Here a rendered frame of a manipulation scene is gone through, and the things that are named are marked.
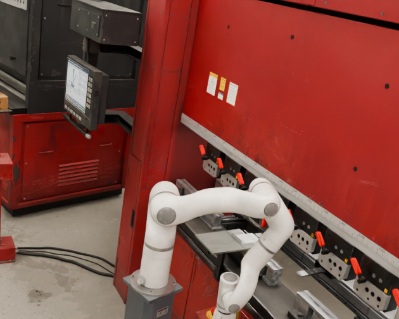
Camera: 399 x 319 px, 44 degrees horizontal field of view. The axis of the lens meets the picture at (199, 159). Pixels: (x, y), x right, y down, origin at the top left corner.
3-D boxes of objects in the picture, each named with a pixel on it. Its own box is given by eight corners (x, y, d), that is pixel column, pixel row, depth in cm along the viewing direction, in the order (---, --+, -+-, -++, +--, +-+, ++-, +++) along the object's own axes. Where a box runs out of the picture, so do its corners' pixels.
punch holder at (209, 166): (202, 168, 286) (206, 141, 281) (214, 167, 290) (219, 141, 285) (215, 178, 274) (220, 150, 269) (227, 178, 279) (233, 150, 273)
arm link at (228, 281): (239, 309, 208) (234, 295, 216) (242, 283, 202) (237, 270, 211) (219, 310, 206) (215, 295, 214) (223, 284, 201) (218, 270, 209)
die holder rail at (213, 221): (174, 192, 321) (176, 179, 318) (182, 192, 324) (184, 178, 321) (212, 230, 281) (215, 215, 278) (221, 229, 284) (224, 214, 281)
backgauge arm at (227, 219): (206, 233, 305) (209, 212, 301) (286, 223, 338) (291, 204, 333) (212, 239, 299) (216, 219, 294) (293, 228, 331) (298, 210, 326)
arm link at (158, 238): (144, 250, 191) (152, 194, 183) (144, 226, 208) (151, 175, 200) (175, 252, 193) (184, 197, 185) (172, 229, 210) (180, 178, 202)
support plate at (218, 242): (194, 236, 248) (195, 234, 248) (237, 230, 261) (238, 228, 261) (212, 255, 234) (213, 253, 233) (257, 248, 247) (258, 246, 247)
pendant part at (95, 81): (63, 108, 328) (66, 54, 315) (80, 108, 335) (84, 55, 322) (88, 131, 294) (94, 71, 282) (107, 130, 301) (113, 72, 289)
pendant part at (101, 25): (61, 125, 340) (69, -4, 311) (94, 123, 354) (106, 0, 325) (88, 151, 302) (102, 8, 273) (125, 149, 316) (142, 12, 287)
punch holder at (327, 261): (316, 262, 207) (327, 227, 201) (331, 259, 211) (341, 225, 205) (342, 282, 195) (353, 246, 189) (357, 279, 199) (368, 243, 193)
